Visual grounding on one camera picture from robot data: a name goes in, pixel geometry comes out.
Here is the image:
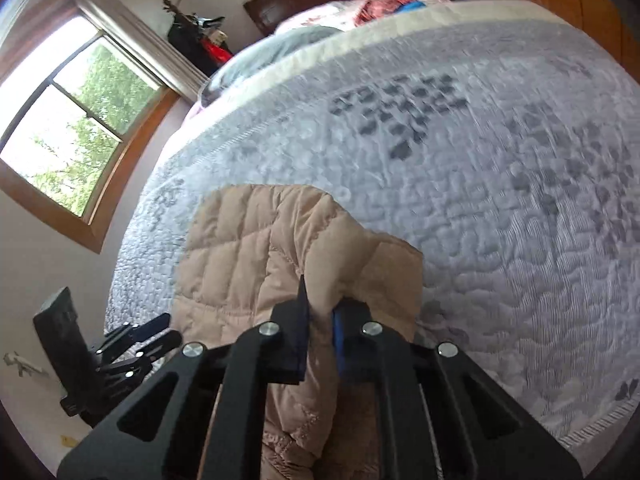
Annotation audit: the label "beige quilted jacket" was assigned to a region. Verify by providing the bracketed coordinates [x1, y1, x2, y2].
[170, 183, 426, 480]

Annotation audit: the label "black and red equipment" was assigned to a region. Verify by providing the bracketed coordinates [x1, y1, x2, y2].
[159, 0, 236, 78]

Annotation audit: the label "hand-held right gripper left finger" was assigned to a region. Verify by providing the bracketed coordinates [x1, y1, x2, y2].
[57, 275, 309, 480]

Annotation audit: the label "grey pillow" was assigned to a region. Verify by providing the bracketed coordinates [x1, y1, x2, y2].
[207, 25, 346, 96]

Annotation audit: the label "pale grey curtain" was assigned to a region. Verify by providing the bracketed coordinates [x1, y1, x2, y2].
[75, 0, 208, 103]

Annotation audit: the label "red and blue cloth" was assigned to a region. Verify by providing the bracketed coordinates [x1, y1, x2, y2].
[354, 0, 427, 28]

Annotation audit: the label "large wooden-framed window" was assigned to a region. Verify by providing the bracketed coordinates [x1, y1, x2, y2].
[0, 0, 181, 256]

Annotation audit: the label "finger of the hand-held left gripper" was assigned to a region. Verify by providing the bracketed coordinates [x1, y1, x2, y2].
[97, 330, 183, 378]
[102, 312, 173, 356]

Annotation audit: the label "red garment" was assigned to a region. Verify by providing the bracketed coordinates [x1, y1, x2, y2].
[202, 40, 233, 66]

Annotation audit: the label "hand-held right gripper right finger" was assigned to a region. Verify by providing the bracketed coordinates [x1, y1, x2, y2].
[332, 299, 583, 480]

